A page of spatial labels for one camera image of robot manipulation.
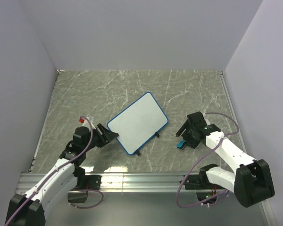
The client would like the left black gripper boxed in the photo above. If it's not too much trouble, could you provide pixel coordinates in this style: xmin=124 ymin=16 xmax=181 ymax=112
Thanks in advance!
xmin=83 ymin=123 xmax=118 ymax=152

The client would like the blue framed small whiteboard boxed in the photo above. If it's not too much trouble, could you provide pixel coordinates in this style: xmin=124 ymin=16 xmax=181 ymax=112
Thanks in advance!
xmin=107 ymin=92 xmax=169 ymax=155

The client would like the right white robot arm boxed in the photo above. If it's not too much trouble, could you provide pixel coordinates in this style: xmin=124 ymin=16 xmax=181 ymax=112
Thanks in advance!
xmin=176 ymin=121 xmax=275 ymax=207

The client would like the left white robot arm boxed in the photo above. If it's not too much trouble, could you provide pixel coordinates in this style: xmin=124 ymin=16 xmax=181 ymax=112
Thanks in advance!
xmin=5 ymin=123 xmax=119 ymax=226

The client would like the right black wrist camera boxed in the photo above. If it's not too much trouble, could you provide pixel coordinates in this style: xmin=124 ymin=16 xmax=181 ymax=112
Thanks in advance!
xmin=187 ymin=112 xmax=207 ymax=130

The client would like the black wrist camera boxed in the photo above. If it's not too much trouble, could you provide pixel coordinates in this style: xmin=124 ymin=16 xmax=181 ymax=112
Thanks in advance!
xmin=187 ymin=112 xmax=207 ymax=130
xmin=72 ymin=126 xmax=91 ymax=146

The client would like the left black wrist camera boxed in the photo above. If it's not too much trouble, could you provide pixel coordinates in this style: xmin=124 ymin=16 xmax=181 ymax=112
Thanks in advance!
xmin=72 ymin=126 xmax=91 ymax=146

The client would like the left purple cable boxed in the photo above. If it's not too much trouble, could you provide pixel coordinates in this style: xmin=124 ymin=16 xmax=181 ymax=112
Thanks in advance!
xmin=4 ymin=115 xmax=106 ymax=226

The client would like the purple cable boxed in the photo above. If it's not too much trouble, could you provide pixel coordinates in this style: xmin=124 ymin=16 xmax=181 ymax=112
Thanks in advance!
xmin=4 ymin=115 xmax=106 ymax=226
xmin=176 ymin=112 xmax=239 ymax=209

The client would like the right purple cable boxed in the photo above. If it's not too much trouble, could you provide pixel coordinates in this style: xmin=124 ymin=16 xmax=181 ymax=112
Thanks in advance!
xmin=176 ymin=112 xmax=239 ymax=209

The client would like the aluminium front rail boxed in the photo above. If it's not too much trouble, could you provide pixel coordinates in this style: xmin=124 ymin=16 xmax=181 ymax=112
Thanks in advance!
xmin=16 ymin=172 xmax=277 ymax=226

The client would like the right aluminium side rail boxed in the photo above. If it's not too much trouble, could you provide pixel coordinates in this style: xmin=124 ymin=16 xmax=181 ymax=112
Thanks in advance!
xmin=218 ymin=71 xmax=247 ymax=152

